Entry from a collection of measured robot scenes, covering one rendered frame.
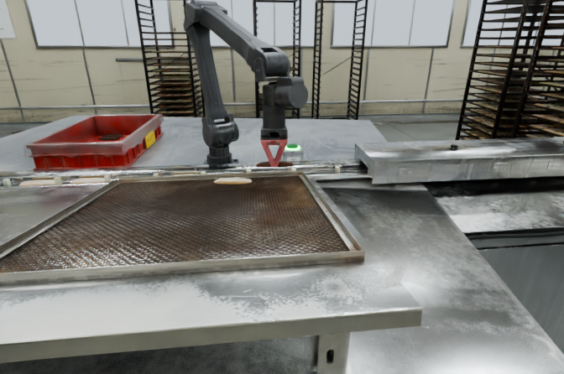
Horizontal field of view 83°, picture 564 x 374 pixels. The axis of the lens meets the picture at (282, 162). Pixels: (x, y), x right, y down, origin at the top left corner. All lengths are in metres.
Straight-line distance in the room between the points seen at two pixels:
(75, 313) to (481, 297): 0.62
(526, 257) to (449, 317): 0.47
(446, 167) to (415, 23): 4.99
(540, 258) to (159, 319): 0.96
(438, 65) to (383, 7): 1.39
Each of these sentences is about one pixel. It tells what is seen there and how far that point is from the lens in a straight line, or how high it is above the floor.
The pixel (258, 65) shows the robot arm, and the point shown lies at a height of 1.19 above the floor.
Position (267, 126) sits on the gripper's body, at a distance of 0.80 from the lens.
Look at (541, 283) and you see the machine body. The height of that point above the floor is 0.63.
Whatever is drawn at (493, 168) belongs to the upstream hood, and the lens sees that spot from 1.16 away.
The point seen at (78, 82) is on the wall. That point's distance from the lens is 5.96.
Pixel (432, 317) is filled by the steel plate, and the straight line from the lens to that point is 0.63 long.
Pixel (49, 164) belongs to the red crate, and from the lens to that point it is 1.36.
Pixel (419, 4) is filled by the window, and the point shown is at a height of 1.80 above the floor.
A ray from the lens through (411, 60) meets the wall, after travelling 5.98.
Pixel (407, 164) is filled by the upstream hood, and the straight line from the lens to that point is 1.00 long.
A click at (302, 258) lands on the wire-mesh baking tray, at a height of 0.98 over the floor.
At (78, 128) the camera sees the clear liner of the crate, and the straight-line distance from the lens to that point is 1.61.
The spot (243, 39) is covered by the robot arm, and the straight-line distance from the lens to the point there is 0.87.
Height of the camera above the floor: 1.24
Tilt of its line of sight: 21 degrees down
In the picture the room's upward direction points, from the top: straight up
